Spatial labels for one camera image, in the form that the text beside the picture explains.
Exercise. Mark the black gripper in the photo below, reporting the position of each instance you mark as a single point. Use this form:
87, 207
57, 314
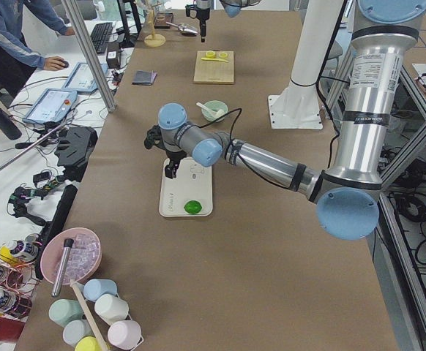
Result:
174, 156
202, 17

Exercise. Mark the white ceramic spoon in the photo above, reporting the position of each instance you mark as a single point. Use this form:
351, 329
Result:
206, 108

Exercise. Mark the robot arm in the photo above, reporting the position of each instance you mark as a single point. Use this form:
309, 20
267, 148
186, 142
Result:
233, 7
333, 164

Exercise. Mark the mint green bowl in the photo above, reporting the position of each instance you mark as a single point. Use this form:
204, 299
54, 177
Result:
218, 108

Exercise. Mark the pink bowl with ice cubes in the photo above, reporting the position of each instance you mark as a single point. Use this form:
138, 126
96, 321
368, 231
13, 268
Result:
84, 260

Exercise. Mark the person hand on mouse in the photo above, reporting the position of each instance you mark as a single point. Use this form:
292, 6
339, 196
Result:
53, 63

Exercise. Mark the metal scoop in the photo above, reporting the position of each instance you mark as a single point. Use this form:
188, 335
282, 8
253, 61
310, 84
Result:
184, 29

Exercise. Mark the cream rabbit tray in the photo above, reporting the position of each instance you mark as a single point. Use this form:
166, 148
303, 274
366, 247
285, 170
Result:
193, 182

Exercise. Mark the yellow plastic knife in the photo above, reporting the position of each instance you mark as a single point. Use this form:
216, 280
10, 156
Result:
222, 60

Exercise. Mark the dark wooden tray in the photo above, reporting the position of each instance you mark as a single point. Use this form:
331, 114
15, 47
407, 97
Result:
163, 20

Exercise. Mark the green lime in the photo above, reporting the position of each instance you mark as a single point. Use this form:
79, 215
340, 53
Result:
193, 207

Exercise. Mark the bamboo cutting board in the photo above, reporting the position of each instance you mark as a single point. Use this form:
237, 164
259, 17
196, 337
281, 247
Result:
211, 72

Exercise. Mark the wooden mug tree stand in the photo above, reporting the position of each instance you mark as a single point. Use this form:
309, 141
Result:
148, 34

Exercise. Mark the grey folded cloth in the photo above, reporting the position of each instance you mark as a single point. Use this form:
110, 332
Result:
144, 78

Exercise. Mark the black plastic device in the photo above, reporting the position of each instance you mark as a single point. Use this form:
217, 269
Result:
74, 149

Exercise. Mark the black keyboard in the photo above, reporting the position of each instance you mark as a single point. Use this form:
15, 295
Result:
100, 35

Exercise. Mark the metal tube with black cap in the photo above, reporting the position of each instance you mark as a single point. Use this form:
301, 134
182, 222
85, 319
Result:
68, 243

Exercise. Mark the far teach pendant tablet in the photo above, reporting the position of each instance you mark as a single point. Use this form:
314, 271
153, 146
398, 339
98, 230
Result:
80, 79

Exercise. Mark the teach pendant tablet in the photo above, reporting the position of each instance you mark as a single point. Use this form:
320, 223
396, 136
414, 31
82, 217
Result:
52, 106
80, 79

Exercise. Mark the near teach pendant tablet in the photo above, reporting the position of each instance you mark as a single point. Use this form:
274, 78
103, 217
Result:
52, 106

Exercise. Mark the light blue cup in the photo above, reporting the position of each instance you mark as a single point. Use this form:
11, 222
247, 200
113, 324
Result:
95, 288

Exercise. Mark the white cup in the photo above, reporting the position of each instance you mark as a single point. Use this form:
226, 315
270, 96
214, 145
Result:
111, 308

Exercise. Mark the pink cup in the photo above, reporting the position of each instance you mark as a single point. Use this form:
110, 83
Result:
125, 334

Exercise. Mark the black water bottle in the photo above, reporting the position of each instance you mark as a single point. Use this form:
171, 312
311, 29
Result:
8, 127

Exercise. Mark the mint green cup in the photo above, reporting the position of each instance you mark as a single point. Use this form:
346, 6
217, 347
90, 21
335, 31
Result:
64, 311

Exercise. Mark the wooden stick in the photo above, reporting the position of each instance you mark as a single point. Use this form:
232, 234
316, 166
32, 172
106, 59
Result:
95, 329

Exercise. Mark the grey cup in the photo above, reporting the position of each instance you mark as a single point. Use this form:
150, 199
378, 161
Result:
76, 330

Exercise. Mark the yellow cup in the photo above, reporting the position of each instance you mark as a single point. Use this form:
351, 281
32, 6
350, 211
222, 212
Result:
88, 343

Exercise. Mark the person in blue shirt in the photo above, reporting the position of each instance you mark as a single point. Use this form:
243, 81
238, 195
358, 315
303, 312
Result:
18, 61

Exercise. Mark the aluminium frame post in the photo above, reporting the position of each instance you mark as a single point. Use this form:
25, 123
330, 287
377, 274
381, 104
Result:
83, 37

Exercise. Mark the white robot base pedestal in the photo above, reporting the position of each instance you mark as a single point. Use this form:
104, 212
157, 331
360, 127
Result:
297, 107

